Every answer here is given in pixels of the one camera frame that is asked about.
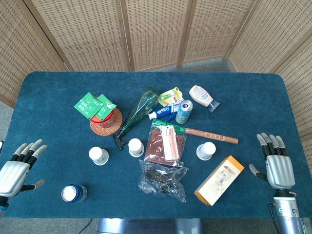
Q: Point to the packaged brown cloth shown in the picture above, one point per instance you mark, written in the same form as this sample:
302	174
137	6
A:
156	146

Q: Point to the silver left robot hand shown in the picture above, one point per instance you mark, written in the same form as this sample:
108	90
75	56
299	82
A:
12	170

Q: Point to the blue felt table cloth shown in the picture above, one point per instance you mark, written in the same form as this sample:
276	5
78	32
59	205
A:
48	97

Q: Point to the wooden stick with green sleeve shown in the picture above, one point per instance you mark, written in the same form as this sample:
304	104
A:
212	136

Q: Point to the woven bamboo screen panel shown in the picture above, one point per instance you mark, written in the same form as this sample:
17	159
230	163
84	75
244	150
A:
85	36
299	85
19	48
214	29
268	36
156	31

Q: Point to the white blue toothpaste tube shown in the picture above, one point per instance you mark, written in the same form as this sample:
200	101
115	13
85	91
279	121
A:
165	111

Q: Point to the light green drink can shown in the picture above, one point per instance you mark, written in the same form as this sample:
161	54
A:
182	114

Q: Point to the red plastic cup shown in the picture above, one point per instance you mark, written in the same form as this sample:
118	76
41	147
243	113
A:
107	122

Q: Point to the woven rattan coaster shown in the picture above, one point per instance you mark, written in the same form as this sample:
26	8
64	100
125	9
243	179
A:
117	120

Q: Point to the yellow green snack packet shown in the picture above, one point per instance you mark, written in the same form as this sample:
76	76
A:
169	96

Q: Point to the dark blue drink can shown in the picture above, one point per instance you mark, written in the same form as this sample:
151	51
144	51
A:
78	193

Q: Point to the orange white cardboard box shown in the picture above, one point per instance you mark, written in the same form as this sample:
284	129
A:
219	180

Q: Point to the small blue plastic item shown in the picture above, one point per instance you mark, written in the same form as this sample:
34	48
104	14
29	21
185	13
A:
170	117

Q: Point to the white paper cup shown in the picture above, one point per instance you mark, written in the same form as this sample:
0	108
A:
135	146
97	154
207	150

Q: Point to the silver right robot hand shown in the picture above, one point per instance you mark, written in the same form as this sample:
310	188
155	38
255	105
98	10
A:
280	170

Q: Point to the clear bag with dark contents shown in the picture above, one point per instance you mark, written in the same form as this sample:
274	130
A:
161	180

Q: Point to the green tea sachet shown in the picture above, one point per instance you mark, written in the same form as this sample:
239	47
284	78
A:
104	108
86	104

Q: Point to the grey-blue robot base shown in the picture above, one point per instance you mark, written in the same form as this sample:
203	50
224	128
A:
146	226

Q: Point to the cream squeeze sauce bottle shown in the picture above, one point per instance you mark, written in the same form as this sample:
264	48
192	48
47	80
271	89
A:
201	95

